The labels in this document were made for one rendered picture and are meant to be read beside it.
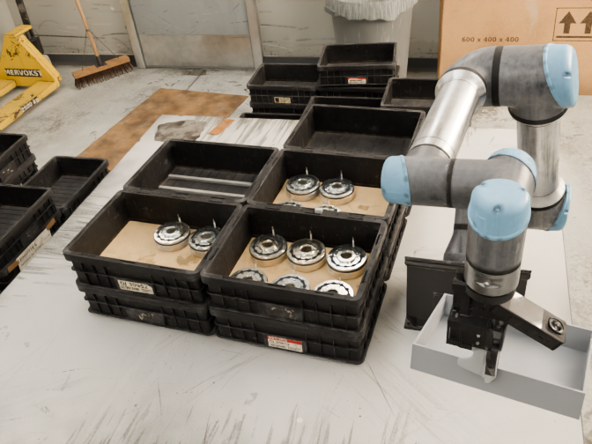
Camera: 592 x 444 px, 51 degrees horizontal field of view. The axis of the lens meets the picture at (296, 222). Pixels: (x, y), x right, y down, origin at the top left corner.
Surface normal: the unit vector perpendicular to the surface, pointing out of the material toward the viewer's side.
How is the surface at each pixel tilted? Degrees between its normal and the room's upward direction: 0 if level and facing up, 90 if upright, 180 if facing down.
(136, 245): 0
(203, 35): 90
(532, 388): 74
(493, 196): 0
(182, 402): 0
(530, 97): 104
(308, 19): 90
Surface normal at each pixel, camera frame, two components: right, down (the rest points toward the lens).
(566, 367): 0.02, -0.92
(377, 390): -0.10, -0.79
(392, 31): 0.39, 0.59
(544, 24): -0.29, 0.41
